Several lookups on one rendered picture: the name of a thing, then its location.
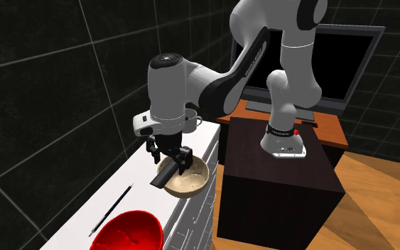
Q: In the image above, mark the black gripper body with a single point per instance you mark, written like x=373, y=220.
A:
x=168, y=142

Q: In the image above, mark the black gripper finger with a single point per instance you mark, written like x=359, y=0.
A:
x=156, y=154
x=185, y=159

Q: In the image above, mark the black cylinder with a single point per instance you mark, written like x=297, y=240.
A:
x=163, y=176

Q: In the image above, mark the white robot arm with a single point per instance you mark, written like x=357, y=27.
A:
x=168, y=93

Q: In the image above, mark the beige bowl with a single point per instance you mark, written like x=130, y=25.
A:
x=194, y=178

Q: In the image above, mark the white mug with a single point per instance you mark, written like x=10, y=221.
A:
x=190, y=124

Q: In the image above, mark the white chest of drawers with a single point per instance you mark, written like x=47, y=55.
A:
x=140, y=187

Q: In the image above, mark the black pencil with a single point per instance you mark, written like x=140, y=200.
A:
x=111, y=210

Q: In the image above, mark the red bowl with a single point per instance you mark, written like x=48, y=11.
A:
x=130, y=232

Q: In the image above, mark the dark robot stand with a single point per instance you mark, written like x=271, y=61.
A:
x=276, y=197

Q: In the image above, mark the brown wooden table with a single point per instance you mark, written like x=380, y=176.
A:
x=327, y=133

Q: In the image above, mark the black television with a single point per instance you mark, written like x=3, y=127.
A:
x=338, y=65

